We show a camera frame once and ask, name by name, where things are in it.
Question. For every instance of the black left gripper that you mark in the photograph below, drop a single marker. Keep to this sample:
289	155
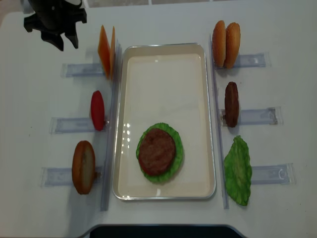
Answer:
54	18

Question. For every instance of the orange cheese slice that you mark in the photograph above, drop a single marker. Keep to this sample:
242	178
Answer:
104	51
112	54

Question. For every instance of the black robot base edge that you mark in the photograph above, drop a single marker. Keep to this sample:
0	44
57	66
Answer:
165	231

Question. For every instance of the clear cheese pusher track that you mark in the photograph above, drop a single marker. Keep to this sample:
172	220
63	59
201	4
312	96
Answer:
82	70

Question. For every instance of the red tomato slice standing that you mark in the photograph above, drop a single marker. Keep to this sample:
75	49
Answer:
97	110

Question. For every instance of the clear tomato pusher track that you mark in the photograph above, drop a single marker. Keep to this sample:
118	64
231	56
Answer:
71	125

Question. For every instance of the meat patty on tray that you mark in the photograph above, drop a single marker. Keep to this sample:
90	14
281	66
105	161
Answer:
156	152

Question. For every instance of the green lettuce on tray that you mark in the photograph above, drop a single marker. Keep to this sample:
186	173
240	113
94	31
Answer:
176	164

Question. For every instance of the standing meat patty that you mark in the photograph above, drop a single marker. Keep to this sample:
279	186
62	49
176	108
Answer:
231	104

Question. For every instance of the standing green lettuce leaf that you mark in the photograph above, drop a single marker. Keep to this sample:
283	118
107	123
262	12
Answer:
238	172

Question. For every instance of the clear lettuce pusher track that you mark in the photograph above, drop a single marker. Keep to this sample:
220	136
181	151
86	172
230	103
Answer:
277	174

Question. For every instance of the metal serving tray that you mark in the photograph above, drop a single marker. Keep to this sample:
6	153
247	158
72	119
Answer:
169	84

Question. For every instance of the bun half left rack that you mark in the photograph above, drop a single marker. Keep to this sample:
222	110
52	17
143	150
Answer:
83	167

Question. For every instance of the clear left bun pusher track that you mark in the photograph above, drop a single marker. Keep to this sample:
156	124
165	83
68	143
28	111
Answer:
56	177

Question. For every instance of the clear bun pusher track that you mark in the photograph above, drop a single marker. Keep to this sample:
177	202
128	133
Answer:
253	60
56	177

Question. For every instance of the bun half right inner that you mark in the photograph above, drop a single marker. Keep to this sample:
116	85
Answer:
233	37

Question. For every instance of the clear right bun pusher track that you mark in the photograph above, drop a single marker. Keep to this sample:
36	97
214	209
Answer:
253	60

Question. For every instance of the clear patty pusher track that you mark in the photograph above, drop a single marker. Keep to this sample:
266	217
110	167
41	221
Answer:
271	116

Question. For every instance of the clear left front rail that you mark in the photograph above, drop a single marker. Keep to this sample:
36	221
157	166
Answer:
112	128

